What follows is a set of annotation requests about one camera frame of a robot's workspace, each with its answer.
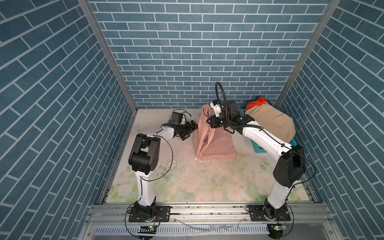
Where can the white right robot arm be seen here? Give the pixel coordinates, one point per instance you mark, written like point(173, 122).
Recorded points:
point(290, 160)

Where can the aluminium right corner post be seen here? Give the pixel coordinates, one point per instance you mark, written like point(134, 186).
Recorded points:
point(315, 36)

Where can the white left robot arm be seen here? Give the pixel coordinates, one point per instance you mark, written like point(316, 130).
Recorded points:
point(145, 154)

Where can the right controller board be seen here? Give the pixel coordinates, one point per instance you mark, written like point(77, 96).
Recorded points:
point(276, 231)

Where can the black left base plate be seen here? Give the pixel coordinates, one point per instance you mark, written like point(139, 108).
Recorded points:
point(140, 214)

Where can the left controller board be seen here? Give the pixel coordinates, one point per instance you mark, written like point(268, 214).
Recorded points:
point(146, 232)

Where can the pink shorts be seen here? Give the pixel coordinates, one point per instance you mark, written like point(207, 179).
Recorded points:
point(209, 143)

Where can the aluminium corner post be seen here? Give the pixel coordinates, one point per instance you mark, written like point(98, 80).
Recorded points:
point(315, 36)
point(92, 20)

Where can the controller board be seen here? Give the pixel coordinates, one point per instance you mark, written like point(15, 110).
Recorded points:
point(276, 231)
point(146, 232)

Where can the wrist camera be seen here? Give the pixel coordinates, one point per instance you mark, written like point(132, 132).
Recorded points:
point(177, 117)
point(223, 109)

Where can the beige shorts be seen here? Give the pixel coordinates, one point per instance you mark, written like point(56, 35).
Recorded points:
point(274, 121)

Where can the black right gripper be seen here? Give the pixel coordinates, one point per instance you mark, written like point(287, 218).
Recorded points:
point(213, 122)

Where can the aluminium left corner post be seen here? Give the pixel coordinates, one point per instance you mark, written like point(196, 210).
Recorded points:
point(92, 20)

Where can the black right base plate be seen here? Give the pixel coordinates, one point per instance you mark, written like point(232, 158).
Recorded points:
point(259, 213)

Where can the red shorts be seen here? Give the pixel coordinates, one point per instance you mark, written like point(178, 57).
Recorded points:
point(256, 103)

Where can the aluminium front rail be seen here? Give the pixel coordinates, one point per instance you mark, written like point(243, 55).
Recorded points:
point(309, 221)

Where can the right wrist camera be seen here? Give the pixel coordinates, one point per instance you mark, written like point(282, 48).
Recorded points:
point(223, 109)

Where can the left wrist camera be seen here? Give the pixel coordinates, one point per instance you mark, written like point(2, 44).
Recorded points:
point(177, 117)

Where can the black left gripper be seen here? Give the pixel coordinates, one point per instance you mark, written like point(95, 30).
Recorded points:
point(193, 126)

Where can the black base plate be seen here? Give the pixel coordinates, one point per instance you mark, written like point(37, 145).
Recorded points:
point(259, 213)
point(140, 214)

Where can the teal plastic laundry basket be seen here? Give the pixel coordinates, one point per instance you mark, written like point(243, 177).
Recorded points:
point(258, 148)

